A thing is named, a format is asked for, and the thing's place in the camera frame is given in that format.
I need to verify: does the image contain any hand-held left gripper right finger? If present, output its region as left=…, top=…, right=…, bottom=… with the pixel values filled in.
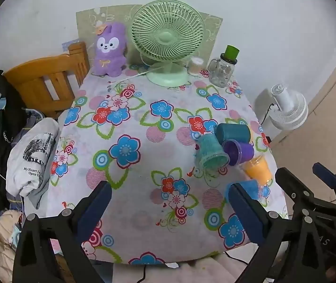
left=227, top=182, right=334, bottom=283

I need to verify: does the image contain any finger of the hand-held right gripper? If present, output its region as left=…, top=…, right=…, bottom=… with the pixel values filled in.
left=312, top=163, right=336, bottom=210
left=275, top=167, right=336, bottom=222

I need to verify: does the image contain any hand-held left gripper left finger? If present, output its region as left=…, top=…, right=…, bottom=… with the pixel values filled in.
left=12, top=181, right=113, bottom=283

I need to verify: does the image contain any blue glitter cup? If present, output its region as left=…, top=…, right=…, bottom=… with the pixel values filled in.
left=225, top=180, right=263, bottom=204

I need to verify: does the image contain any orange glitter cup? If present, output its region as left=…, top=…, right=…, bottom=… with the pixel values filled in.
left=241, top=155, right=272, bottom=186

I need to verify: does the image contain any purple glitter cup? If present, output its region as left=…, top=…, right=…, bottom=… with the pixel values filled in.
left=222, top=140, right=255, bottom=166

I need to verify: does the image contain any light teal glitter cup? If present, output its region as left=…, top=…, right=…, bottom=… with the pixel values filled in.
left=194, top=133, right=230, bottom=168

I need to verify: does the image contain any dark teal glitter cup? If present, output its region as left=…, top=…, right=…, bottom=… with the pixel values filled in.
left=216, top=123, right=252, bottom=144

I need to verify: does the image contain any white floor fan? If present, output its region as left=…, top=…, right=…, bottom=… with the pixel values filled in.
left=253, top=84, right=308, bottom=131

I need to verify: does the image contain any floral tablecloth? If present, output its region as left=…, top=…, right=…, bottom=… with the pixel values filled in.
left=48, top=65, right=289, bottom=266

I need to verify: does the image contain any white printed shirt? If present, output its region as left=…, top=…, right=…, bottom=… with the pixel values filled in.
left=6, top=118, right=60, bottom=210

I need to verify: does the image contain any black jacket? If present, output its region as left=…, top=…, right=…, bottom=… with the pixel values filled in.
left=0, top=70, right=30, bottom=214

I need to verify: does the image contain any glass mug jar green lid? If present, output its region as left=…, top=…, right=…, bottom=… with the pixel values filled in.
left=208, top=45, right=240, bottom=88

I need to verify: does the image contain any small glass candle jar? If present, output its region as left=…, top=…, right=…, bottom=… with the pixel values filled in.
left=187, top=57, right=205, bottom=75

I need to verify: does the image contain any wooden chair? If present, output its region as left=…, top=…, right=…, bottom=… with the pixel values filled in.
left=3, top=42, right=90, bottom=118

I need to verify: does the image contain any purple plush rabbit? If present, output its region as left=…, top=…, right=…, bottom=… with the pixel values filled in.
left=92, top=22, right=127, bottom=77

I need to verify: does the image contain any green desk fan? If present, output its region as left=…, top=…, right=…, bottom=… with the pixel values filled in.
left=131, top=0, right=206, bottom=87

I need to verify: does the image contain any black fan cable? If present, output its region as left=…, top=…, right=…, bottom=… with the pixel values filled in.
left=259, top=103, right=275, bottom=125

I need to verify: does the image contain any white fan cable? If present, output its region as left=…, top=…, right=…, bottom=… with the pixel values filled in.
left=113, top=68, right=154, bottom=83

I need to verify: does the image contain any green patterned wall sheet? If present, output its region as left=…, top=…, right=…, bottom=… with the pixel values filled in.
left=76, top=6, right=223, bottom=65

